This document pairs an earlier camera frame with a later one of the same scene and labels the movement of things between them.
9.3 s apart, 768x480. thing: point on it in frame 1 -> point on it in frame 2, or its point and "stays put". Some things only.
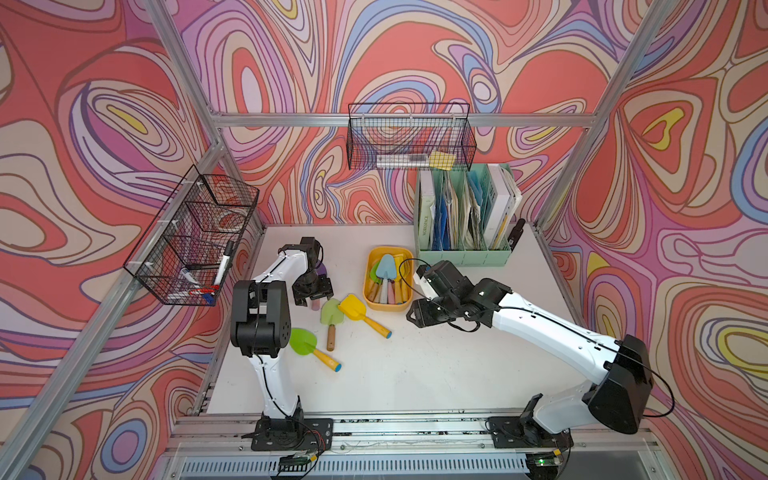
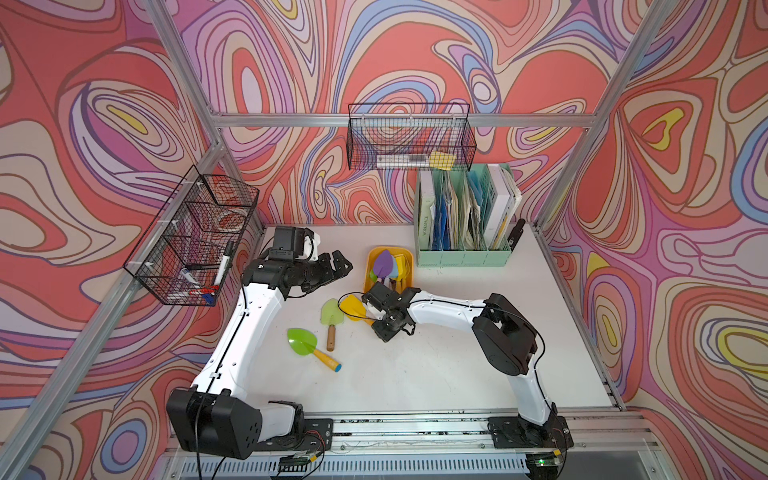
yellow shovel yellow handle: [402, 265] stays put
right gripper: [423, 319] -> [384, 335]
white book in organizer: [504, 208] stays put
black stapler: [516, 234] stays put
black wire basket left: [187, 252] stays put
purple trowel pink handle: [321, 269] -> [383, 265]
